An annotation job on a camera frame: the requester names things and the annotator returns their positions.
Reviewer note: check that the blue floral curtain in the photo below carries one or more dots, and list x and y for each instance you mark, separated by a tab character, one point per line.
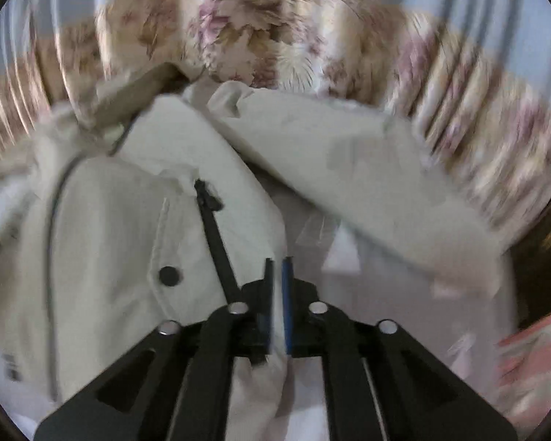
473	76

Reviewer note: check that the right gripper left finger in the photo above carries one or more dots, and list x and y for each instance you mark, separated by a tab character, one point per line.
175	384

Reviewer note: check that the beige hooded jacket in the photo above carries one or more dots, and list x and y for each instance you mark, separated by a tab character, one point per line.
145	207

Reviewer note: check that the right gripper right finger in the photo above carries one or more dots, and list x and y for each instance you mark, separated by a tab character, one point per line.
379	382

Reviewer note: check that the pink striped cloth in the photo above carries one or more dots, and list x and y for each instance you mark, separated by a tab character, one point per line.
524	383

